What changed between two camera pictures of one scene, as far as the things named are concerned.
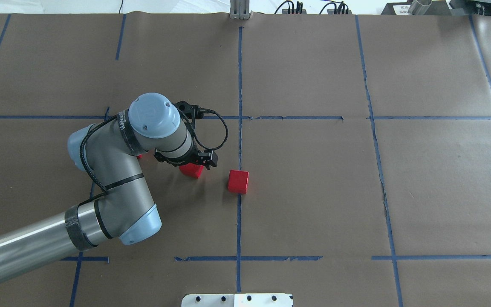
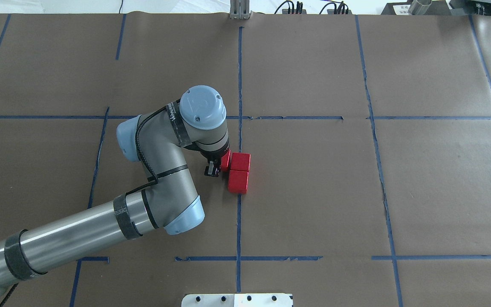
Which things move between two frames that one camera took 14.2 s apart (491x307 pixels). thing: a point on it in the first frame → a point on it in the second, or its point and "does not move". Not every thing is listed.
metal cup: (419, 7) does not move
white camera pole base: (238, 300) does not move
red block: (192, 169) → (240, 161)
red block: (238, 181) does not move
